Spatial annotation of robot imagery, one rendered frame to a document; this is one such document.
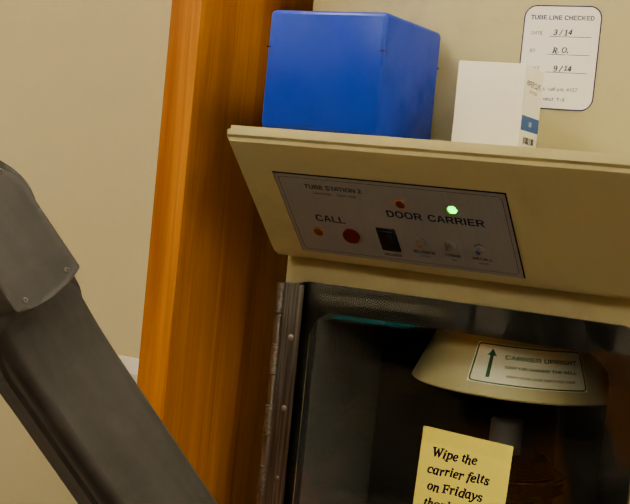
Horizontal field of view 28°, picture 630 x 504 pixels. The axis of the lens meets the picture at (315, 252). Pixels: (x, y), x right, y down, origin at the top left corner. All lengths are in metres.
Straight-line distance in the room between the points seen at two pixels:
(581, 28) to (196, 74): 0.30
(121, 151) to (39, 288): 1.11
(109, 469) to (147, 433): 0.03
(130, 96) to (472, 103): 0.87
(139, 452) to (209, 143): 0.44
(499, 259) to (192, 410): 0.30
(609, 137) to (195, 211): 0.34
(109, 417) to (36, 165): 1.18
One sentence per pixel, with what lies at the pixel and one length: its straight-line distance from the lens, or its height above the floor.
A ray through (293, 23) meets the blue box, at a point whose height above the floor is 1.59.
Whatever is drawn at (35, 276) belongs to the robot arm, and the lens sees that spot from 0.61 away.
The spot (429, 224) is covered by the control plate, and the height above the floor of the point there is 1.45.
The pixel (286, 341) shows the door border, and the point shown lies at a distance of 1.06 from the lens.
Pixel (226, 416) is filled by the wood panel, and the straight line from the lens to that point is 1.12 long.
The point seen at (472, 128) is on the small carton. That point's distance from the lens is 0.91.
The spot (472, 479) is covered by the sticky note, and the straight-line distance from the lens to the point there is 1.00.
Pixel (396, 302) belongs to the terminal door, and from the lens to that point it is 1.01.
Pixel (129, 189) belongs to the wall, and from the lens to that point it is 1.71.
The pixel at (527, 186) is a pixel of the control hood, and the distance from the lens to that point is 0.88.
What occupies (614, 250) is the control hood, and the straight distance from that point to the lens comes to 0.90.
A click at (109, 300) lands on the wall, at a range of 1.73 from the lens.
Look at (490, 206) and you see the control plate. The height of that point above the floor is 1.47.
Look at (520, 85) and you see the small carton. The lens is 0.91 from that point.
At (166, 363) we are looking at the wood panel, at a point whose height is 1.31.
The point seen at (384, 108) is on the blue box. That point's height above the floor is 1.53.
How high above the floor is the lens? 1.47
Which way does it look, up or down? 3 degrees down
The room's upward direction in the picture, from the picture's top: 6 degrees clockwise
